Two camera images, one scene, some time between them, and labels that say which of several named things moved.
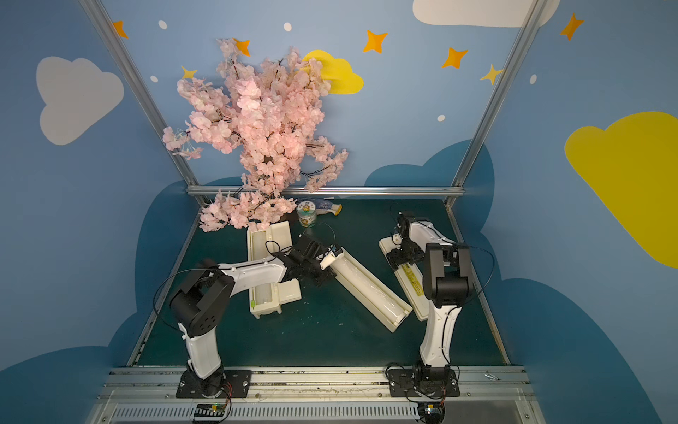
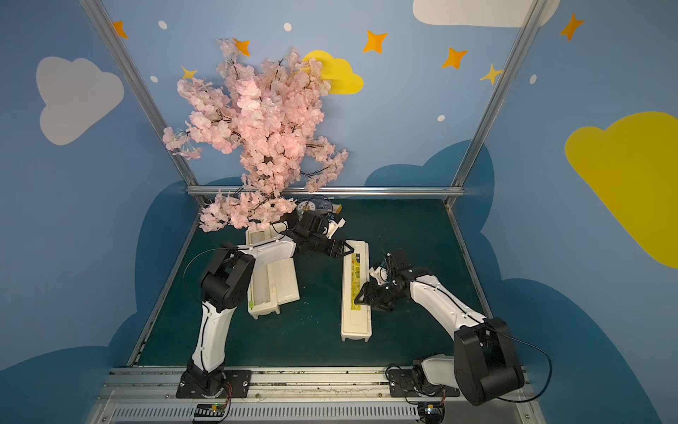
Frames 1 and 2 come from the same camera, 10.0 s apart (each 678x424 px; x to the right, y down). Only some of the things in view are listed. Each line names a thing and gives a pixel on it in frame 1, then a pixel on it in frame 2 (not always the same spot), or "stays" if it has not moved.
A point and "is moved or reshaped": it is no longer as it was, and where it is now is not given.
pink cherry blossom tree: (274, 113) stays
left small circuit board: (209, 410) stays
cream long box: (278, 238) stays
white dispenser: (410, 280) is moved or reshaped
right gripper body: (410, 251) to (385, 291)
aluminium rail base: (149, 395) stays
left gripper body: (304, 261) to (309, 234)
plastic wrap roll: (263, 293) stays
